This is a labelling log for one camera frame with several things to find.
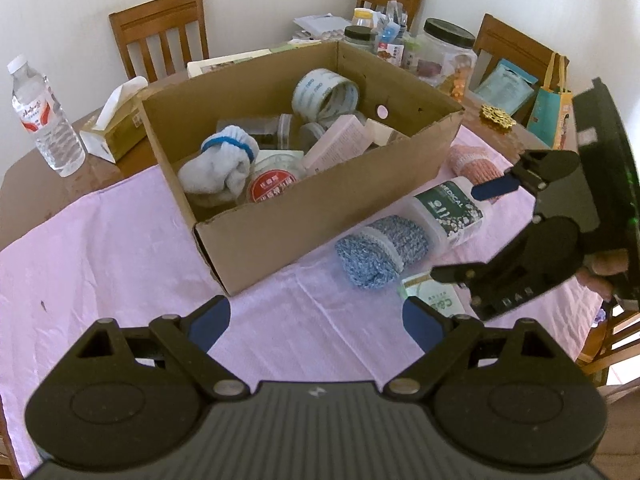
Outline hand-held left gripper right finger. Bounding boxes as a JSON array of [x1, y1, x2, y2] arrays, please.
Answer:
[[382, 297, 568, 401]]

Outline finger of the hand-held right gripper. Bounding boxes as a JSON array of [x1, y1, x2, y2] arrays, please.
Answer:
[[431, 222, 543, 291], [472, 150, 581, 202]]

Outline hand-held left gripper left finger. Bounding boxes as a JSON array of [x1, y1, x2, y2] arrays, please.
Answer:
[[75, 296, 248, 401]]

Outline green white tissue pack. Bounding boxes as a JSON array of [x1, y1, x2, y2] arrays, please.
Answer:
[[397, 272, 473, 318]]

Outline white bottle green label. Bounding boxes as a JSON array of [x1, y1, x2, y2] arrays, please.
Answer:
[[404, 176, 493, 251]]

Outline brown cardboard box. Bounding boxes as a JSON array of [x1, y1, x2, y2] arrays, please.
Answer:
[[135, 40, 466, 297]]

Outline clear plastic box red label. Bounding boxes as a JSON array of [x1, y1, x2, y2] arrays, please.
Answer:
[[245, 152, 308, 204]]

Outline person's right hand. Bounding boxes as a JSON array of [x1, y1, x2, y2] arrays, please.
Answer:
[[577, 250, 631, 297]]

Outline pink knitted cloth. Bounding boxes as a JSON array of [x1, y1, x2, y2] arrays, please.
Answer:
[[446, 144, 505, 203]]

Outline gold ornate coaster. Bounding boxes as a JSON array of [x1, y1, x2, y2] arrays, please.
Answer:
[[480, 104, 516, 130]]

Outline blue knitted cloth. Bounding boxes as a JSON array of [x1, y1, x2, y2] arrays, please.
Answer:
[[335, 215, 431, 290]]

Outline teal packet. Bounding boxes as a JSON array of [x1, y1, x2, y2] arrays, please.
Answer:
[[472, 58, 540, 111]]

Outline pink tablecloth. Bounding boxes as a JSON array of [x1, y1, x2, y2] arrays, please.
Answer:
[[0, 125, 606, 476]]

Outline bag of orange snacks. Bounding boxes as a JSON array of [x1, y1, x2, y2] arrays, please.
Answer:
[[447, 65, 473, 98]]

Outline large clear jar black lid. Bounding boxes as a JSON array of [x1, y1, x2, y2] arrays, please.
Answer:
[[407, 18, 478, 93]]

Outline white sock bundle blue band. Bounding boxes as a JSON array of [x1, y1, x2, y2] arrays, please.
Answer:
[[177, 126, 261, 196]]

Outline pink white carton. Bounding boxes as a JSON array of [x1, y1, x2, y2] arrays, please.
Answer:
[[301, 114, 373, 177]]

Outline red white small box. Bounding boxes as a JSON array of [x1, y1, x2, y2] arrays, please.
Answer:
[[377, 42, 406, 66]]

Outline clear jar with dark contents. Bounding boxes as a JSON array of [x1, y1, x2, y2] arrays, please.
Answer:
[[216, 114, 295, 152]]

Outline white blue tape roll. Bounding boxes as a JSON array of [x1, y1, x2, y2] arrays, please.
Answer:
[[291, 67, 360, 123]]

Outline small jar black lid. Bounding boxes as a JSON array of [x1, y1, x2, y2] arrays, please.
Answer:
[[342, 25, 376, 53]]

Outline white tissue box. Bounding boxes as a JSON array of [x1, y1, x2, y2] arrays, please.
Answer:
[[80, 76, 151, 163]]

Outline white papers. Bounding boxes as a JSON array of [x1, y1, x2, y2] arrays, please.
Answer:
[[292, 12, 351, 41]]

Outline flat beige box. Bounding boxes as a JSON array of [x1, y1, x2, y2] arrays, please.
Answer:
[[186, 49, 273, 78]]

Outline clear water bottle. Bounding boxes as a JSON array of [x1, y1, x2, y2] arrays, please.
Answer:
[[7, 55, 87, 178]]

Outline teal gift bag yellow handles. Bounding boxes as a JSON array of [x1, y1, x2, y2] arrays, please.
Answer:
[[525, 51, 573, 150]]

